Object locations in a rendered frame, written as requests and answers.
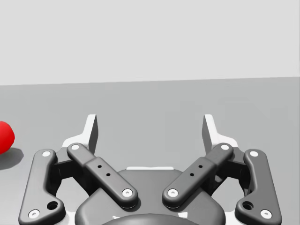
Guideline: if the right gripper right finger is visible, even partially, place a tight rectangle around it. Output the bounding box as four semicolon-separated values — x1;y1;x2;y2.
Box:
162;114;283;225

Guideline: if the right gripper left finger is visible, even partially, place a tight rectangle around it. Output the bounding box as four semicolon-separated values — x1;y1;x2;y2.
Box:
18;114;139;225

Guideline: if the red ball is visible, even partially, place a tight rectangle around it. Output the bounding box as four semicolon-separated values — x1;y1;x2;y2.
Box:
0;120;15;155

